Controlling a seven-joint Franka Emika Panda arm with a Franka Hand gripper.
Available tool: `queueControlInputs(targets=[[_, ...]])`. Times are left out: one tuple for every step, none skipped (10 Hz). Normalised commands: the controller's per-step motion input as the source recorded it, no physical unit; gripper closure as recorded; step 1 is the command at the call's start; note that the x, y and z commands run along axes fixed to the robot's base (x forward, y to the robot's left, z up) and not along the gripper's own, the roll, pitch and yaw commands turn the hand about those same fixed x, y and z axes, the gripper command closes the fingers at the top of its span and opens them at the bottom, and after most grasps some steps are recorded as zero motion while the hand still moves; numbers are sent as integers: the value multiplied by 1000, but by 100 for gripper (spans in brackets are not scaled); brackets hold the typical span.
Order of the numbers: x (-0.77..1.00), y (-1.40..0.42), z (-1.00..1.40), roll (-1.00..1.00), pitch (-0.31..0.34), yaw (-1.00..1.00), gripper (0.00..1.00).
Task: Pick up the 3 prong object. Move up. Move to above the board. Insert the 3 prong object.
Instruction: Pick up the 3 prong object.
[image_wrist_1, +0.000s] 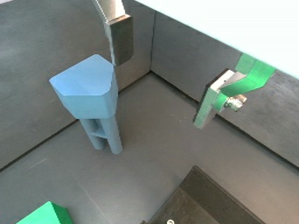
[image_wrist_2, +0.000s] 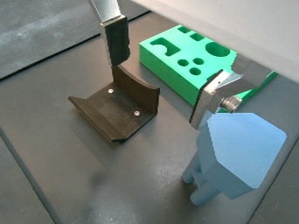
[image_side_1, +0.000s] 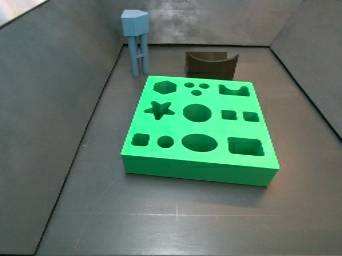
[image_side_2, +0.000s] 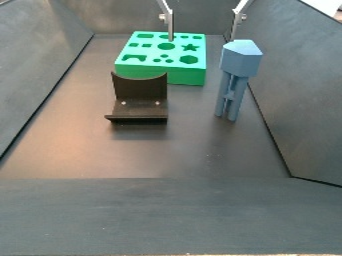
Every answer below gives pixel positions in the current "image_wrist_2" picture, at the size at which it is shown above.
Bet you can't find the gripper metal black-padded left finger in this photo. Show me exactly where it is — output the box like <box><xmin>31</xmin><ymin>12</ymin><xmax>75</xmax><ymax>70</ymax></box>
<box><xmin>89</xmin><ymin>0</ymin><xmax>130</xmax><ymax>67</ymax></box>

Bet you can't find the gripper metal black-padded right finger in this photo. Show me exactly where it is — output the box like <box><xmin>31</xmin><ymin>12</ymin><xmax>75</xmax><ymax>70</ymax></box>
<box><xmin>190</xmin><ymin>54</ymin><xmax>271</xmax><ymax>130</ymax></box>

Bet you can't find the blue three-prong object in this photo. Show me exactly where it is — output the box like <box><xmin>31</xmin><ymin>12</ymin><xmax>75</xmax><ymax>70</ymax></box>
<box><xmin>182</xmin><ymin>113</ymin><xmax>286</xmax><ymax>206</ymax></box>

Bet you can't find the green shape-sorting board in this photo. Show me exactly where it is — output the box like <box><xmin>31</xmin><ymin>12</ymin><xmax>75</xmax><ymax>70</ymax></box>
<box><xmin>138</xmin><ymin>24</ymin><xmax>279</xmax><ymax>114</ymax></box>

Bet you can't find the black curved holder stand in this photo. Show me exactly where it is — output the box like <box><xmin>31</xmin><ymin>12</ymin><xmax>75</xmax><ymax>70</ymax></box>
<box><xmin>70</xmin><ymin>66</ymin><xmax>161</xmax><ymax>142</ymax></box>

